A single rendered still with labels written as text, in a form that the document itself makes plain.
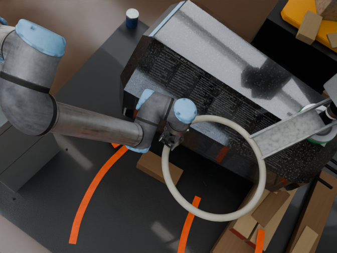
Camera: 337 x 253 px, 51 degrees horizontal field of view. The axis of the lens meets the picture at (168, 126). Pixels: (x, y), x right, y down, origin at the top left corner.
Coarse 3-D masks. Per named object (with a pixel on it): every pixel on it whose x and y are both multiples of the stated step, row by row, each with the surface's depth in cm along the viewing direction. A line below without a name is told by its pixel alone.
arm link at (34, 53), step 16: (0, 32) 92; (16, 32) 80; (32, 32) 78; (48, 32) 80; (0, 48) 87; (16, 48) 78; (32, 48) 78; (48, 48) 80; (64, 48) 85; (16, 64) 78; (32, 64) 79; (48, 64) 81; (16, 80) 78; (32, 80) 79; (48, 80) 82
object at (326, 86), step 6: (330, 78) 152; (336, 78) 148; (324, 84) 156; (330, 84) 152; (336, 84) 149; (330, 90) 153; (336, 90) 150; (330, 96) 154; (336, 96) 151; (336, 102) 152
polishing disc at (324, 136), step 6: (318, 108) 185; (324, 108) 186; (336, 126) 183; (324, 132) 180; (330, 132) 181; (336, 132) 182; (312, 138) 178; (318, 138) 179; (324, 138) 179; (330, 138) 180
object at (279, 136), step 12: (312, 108) 165; (288, 120) 166; (300, 120) 168; (312, 120) 167; (336, 120) 162; (264, 132) 166; (276, 132) 167; (288, 132) 167; (300, 132) 166; (312, 132) 161; (264, 144) 166; (276, 144) 166; (288, 144) 161; (264, 156) 160
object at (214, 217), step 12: (204, 120) 164; (216, 120) 165; (228, 120) 166; (240, 132) 166; (252, 144) 164; (168, 156) 152; (168, 168) 149; (264, 168) 160; (168, 180) 147; (264, 180) 158; (252, 204) 151; (204, 216) 144; (216, 216) 145; (228, 216) 147; (240, 216) 149
